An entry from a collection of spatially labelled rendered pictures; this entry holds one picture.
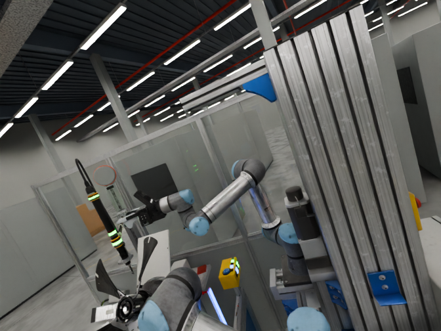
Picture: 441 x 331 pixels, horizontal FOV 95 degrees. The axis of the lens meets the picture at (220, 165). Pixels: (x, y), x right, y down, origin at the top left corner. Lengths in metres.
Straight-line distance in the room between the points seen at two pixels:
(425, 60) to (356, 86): 3.24
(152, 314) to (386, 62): 3.21
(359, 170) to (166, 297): 0.66
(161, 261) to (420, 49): 3.80
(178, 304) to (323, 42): 0.80
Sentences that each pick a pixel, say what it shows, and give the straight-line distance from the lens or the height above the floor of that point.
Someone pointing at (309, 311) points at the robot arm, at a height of 1.26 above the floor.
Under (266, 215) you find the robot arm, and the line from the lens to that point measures 1.20.
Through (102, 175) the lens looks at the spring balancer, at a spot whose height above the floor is 1.89.
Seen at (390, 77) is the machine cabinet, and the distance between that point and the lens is 3.28.
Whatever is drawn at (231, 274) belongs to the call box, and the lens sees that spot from 1.36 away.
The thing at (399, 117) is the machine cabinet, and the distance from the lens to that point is 3.34.
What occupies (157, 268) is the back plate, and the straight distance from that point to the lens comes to 1.57.
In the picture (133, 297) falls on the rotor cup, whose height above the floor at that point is 1.25.
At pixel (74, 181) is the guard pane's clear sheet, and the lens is 2.25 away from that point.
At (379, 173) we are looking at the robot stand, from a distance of 0.73.
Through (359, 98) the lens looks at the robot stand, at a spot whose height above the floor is 1.81.
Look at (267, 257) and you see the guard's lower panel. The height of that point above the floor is 0.77.
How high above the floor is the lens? 1.87
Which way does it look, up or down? 9 degrees down
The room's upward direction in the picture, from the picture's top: 22 degrees counter-clockwise
